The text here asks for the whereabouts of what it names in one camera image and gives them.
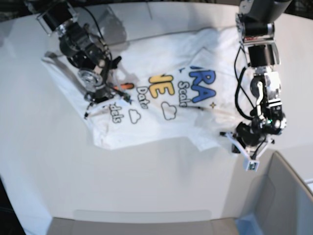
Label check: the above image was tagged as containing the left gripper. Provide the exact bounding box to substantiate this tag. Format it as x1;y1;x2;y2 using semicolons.
220;122;273;159

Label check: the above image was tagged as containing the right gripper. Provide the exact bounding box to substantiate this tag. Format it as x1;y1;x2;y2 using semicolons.
78;68;117;104

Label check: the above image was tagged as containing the white printed t-shirt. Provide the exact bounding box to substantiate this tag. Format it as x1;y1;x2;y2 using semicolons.
42;27;251;150

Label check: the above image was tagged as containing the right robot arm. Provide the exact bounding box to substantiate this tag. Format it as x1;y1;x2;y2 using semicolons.
24;0;125;104

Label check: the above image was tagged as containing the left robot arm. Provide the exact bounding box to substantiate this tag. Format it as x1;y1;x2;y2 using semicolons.
220;0;291;163

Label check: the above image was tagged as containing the grey cardboard box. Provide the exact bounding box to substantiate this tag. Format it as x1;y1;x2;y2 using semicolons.
221;150;313;235

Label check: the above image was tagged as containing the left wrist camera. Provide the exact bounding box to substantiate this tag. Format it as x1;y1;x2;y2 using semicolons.
243;158;260;171

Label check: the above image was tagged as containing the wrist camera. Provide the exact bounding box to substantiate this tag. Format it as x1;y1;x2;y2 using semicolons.
122;93;132;104
243;158;260;171

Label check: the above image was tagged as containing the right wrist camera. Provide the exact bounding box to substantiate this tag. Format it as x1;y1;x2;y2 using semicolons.
122;93;132;104

